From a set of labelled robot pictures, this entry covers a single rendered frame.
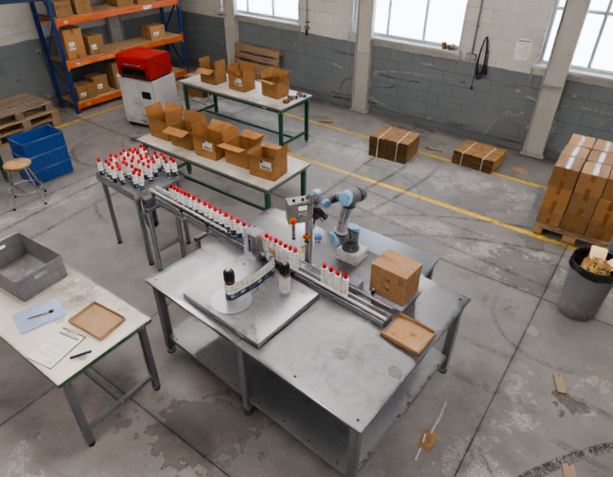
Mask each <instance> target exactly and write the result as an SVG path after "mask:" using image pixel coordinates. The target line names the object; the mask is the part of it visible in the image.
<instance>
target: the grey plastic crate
mask: <svg viewBox="0 0 613 477"><path fill-rule="evenodd" d="M2 245H5V248H3V249H1V250H0V288H2V289H3V290H5V291H6V292H9V293H10V294H12V295H13V296H15V297H17V298H18V299H19V300H21V301H23V302H27V301H28V300H30V299H32V298H33V297H35V296H36V295H38V294H40V293H41V292H44V291H45V290H47V289H48V288H50V287H52V286H53V285H55V284H57V283H58V282H60V281H61V280H63V279H64V278H65V277H67V276H68V273H67V271H66V269H65V266H64V263H63V260H62V255H61V254H59V253H57V252H56V251H54V250H52V249H50V248H48V247H46V246H44V245H42V244H41V243H39V242H38V241H36V240H34V239H32V238H29V237H27V236H26V235H24V234H22V233H20V232H17V233H15V234H13V235H11V236H9V237H7V238H4V239H2V240H0V246H2Z"/></svg>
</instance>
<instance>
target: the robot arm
mask: <svg viewBox="0 0 613 477"><path fill-rule="evenodd" d="M312 196H313V215H312V218H313V229H314V228H315V224H316V222H317V221H316V220H317V219H321V221H322V222H323V221H324V220H326V219H327V218H328V216H327V215H326V214H325V212H323V210H322V209H321V206H323V207H324V208H327V207H329V206H330V205H331V204H332V203H337V202H340V203H341V205H342V210H341V213H340V216H339V220H338V224H337V226H335V228H334V231H333V232H331V233H330V234H329V237H330V240H331V242H332V243H333V244H334V245H340V244H342V249H343V250H344V251H345V252H346V253H350V254H354V253H356V252H357V251H358V250H359V226H358V225H357V224H355V223H351V222H350V223H349V220H350V217H351V213H352V210H353V209H354V208H355V207H356V204H357V203H359V202H362V201H363V200H365V199H366V197H367V190H366V189H365V188H364V187H363V186H357V187H354V188H350V189H346V190H344V191H343V192H337V193H335V194H332V195H328V196H324V195H322V191H321V190H320V189H314V190H313V193H312ZM313 229H312V230H313Z"/></svg>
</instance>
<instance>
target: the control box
mask: <svg viewBox="0 0 613 477"><path fill-rule="evenodd" d="M302 198H304V199H305V201H304V202H302V201H301V200H302ZM293 199H295V203H293V202H292V200H293ZM300 204H308V210H306V211H299V212H298V205H300ZM303 212H308V216H306V217H300V218H297V213H303ZM286 220H287V222H288V225H290V224H291V221H292V220H296V223H303V222H309V202H308V201H307V200H306V196H299V197H292V198H286ZM296 223H295V224H296Z"/></svg>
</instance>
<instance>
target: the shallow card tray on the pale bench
mask: <svg viewBox="0 0 613 477"><path fill-rule="evenodd" d="M125 321H126V318H125V317H124V316H123V315H121V314H119V313H118V312H116V311H114V310H112V309H109V308H107V307H105V306H103V305H101V304H99V303H98V302H96V301H95V302H92V303H91V304H89V305H88V306H87V307H85V308H84V309H82V310H81V311H80V312H78V313H77V314H75V315H74V316H73V317H71V318H70V319H68V322H69V324H71V325H73V326H75V327H77V328H79V329H81V330H83V331H84V332H86V333H88V334H90V335H92V336H93V337H95V338H97V339H99V340H100V341H101V340H103V339H104V338H105V337H106V336H108V335H109V334H110V333H111V332H113V331H114V330H115V329H116V328H118V327H119V326H120V325H121V324H122V323H124V322H125Z"/></svg>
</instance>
